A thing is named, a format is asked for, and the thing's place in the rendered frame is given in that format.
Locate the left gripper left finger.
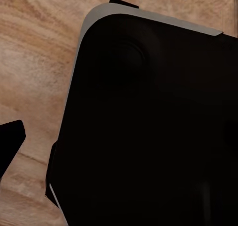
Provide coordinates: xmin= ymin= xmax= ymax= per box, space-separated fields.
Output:
xmin=0 ymin=120 xmax=26 ymax=179

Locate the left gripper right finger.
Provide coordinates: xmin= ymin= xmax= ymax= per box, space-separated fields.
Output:
xmin=222 ymin=119 xmax=238 ymax=160

